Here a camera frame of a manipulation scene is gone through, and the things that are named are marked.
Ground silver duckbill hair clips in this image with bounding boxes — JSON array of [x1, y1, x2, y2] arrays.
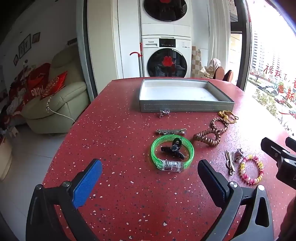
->
[[225, 150, 236, 175]]

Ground person's right forearm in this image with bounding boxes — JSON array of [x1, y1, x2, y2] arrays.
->
[[277, 195, 296, 241]]

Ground white washing machine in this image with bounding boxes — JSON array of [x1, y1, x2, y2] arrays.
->
[[141, 35, 192, 78]]

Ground cream cloth on chair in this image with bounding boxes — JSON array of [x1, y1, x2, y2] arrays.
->
[[200, 58, 221, 78]]

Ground red handled mop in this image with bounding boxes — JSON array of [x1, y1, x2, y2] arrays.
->
[[129, 43, 142, 78]]

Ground white charging cable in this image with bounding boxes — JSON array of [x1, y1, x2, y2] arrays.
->
[[46, 97, 75, 127]]

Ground black hair clip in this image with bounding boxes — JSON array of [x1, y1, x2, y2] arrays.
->
[[160, 138, 185, 160]]

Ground pink yellow coil hair tie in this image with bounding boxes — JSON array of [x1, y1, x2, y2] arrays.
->
[[239, 154, 264, 185]]

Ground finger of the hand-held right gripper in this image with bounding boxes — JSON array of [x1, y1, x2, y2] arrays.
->
[[261, 137, 290, 164], [285, 136, 296, 152]]

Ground red embroidered pillow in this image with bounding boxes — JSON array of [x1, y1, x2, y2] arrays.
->
[[41, 71, 68, 100]]

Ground large picture frame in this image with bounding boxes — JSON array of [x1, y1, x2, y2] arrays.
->
[[18, 34, 31, 58]]

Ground grey jewelry tray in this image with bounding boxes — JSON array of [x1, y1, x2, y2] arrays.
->
[[139, 78, 235, 113]]

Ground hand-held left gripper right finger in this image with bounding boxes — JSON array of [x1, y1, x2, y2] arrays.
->
[[197, 159, 274, 241]]

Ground checkered cloth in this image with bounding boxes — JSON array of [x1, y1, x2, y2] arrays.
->
[[191, 46, 201, 78]]

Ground green translucent bracelet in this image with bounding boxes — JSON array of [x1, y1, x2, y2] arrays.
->
[[151, 135, 195, 173]]

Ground silver decorated barrette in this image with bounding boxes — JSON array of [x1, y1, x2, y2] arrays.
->
[[155, 128, 187, 135]]

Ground white curtain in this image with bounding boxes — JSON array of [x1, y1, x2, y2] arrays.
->
[[208, 0, 232, 67]]

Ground yellow cord bracelet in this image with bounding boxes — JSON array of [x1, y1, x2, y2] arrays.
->
[[218, 110, 239, 124]]

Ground red window decals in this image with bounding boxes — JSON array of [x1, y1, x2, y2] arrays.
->
[[264, 61, 296, 102]]

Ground red blanket pile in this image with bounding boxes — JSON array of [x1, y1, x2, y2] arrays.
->
[[7, 62, 51, 116]]

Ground white dryer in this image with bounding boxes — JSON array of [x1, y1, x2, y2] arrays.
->
[[141, 0, 192, 36]]

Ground cream leather sofa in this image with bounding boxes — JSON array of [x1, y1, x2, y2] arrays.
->
[[21, 44, 90, 134]]

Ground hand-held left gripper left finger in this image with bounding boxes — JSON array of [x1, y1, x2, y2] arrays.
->
[[26, 159, 103, 241]]

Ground silver gem ring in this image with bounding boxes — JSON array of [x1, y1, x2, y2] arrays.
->
[[234, 149, 245, 163]]

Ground brown braided bracelet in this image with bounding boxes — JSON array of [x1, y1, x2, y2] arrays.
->
[[193, 118, 229, 147]]

